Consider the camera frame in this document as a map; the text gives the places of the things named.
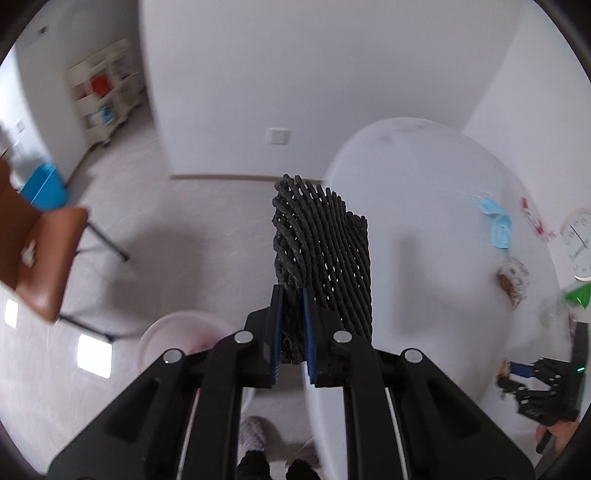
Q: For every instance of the blue face mask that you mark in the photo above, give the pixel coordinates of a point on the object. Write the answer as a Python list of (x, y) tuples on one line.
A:
[(498, 226)]

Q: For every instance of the black woven mesh mat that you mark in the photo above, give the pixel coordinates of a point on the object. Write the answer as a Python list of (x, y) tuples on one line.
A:
[(323, 240)]

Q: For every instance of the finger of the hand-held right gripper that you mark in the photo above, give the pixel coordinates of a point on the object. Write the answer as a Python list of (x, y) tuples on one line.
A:
[(521, 390), (524, 370)]

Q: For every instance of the pink slipper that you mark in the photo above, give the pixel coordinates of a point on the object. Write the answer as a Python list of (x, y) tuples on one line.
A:
[(252, 434)]

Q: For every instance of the pink wastebasket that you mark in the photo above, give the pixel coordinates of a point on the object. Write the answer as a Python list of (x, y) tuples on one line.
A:
[(184, 332)]

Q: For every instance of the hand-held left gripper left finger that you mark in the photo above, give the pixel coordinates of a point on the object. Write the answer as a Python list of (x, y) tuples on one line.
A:
[(276, 337)]

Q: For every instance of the brown chair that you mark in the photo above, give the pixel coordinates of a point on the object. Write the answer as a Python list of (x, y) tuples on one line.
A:
[(41, 258)]

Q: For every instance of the white wall socket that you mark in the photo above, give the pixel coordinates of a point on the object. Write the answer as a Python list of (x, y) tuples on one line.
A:
[(278, 136)]

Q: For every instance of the brown paper bag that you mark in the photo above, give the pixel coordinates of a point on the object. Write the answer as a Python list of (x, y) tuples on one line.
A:
[(503, 369)]

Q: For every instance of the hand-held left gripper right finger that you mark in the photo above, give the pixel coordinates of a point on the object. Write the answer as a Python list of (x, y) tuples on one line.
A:
[(308, 341)]

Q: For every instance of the red and white strip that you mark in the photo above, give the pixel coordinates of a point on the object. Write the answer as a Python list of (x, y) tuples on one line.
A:
[(532, 216)]

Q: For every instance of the blue plastic bin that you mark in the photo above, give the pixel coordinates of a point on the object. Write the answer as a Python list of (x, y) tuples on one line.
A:
[(44, 187)]

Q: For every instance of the cream shelf cart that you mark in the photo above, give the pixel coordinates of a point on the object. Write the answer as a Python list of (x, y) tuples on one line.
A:
[(104, 87)]

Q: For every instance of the clear bag of brown snacks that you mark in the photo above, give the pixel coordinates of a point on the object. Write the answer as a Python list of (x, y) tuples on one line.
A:
[(513, 281)]

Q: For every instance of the green plastic bottle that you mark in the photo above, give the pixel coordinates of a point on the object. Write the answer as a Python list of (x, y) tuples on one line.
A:
[(570, 302)]

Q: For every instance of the person's right hand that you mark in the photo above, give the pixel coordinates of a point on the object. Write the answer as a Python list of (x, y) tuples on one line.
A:
[(561, 436)]

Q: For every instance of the round white wall clock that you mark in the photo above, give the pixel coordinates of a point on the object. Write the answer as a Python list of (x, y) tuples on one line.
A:
[(579, 244)]

